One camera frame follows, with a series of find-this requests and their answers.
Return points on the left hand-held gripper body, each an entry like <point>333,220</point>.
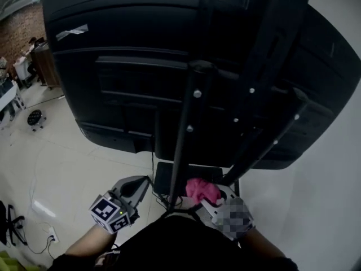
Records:
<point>110,213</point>

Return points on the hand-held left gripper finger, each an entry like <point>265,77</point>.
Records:
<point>124,181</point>
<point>138,193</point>

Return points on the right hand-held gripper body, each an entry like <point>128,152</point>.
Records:
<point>234,219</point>

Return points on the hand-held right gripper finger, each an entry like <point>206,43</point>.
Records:
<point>210,207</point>
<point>231,193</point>

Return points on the pink cloth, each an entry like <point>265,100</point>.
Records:
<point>200,188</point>

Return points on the large black monitor back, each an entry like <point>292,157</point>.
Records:
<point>112,24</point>

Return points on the person's left forearm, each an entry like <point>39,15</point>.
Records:
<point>90,241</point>

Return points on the person's right forearm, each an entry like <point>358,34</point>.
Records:
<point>262,245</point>

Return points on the black stand base tray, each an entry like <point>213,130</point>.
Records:
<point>165,176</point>

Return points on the person's black clothing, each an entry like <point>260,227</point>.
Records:
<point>175,244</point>

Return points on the white power strip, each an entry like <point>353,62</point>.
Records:
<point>53,234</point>

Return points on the black metal screen stand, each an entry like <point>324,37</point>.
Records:
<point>186,109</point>

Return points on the black office chair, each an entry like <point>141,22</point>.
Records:
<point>11,224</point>

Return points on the green object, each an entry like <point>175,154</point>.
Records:
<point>14,262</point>

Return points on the black round stool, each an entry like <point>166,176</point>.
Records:
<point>36,117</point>

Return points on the brown wooden cabinet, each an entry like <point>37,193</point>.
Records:
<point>45,66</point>

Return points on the white table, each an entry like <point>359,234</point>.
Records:
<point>9,95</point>

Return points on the white bin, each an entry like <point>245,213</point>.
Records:
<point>22,69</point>

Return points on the grey tape strip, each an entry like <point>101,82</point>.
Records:
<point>72,32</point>

